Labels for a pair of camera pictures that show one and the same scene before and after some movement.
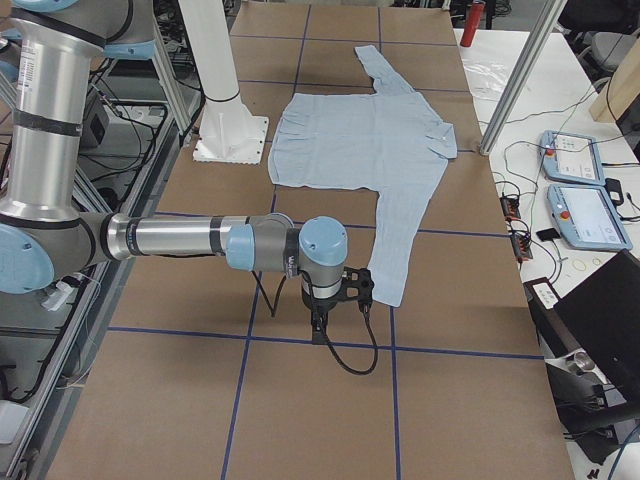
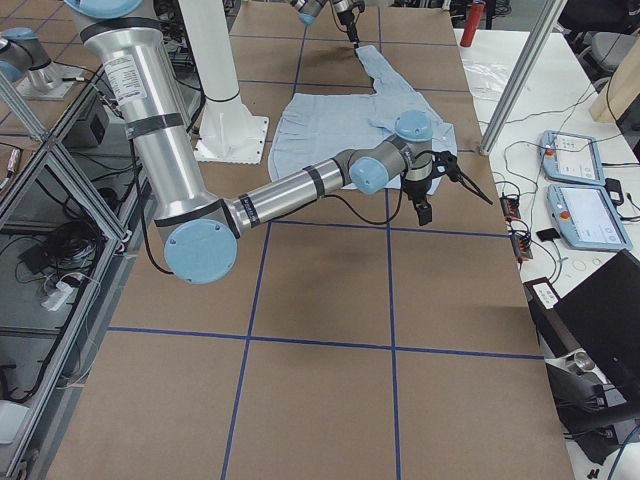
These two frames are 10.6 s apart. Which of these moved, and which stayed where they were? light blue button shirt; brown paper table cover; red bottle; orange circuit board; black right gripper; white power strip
Moved: black right gripper; light blue button shirt
Stayed: red bottle; brown paper table cover; white power strip; orange circuit board
